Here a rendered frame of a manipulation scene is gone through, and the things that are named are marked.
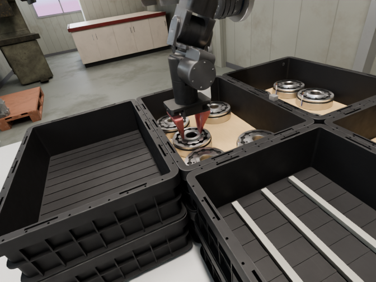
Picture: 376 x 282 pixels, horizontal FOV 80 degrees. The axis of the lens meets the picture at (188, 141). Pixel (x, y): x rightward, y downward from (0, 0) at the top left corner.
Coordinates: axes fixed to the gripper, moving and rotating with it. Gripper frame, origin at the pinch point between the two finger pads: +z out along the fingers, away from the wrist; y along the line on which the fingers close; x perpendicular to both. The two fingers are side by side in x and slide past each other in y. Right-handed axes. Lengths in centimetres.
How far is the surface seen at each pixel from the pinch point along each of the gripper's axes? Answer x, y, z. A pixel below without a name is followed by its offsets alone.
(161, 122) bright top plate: 12.1, -4.8, 0.8
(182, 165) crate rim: -18.2, -8.6, -5.3
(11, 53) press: 498, -165, 17
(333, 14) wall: 121, 194, -2
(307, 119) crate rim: -18.0, 19.4, -5.7
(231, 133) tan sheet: -0.3, 11.9, 4.1
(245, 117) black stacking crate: 2.9, 19.0, 2.3
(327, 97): -3.0, 44.0, 0.8
